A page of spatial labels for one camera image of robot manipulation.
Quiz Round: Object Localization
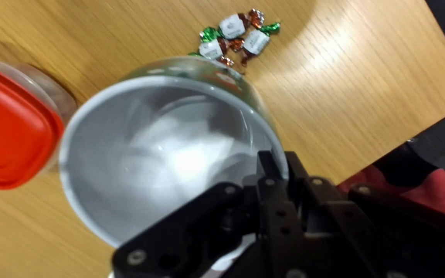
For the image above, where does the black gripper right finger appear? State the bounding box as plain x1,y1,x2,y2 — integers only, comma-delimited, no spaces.
255,149,445,278

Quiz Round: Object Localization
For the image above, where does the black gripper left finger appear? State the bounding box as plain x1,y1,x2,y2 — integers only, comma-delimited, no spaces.
112,182,259,278

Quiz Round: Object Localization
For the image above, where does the white ceramic mug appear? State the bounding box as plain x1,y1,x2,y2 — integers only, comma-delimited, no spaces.
59,55,289,247

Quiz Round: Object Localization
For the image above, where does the red cloth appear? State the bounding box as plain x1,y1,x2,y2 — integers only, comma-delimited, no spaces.
337,165,445,214

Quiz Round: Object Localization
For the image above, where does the pile of wrapped candies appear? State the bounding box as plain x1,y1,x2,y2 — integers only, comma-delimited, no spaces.
194,7,282,72

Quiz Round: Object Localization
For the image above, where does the red lidded plastic container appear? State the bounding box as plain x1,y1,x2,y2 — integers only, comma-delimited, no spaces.
0,61,78,189

